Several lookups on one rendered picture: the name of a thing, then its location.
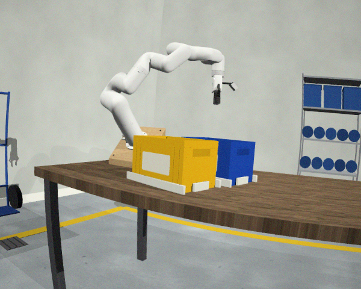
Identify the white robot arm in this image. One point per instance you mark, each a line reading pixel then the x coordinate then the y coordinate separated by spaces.
pixel 129 82

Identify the yellow plastic crate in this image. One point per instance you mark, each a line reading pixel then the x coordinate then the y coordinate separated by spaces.
pixel 179 160

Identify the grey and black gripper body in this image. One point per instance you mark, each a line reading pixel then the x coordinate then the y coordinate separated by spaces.
pixel 217 79

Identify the blue divided crate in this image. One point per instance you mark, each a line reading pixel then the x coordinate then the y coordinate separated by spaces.
pixel 235 158

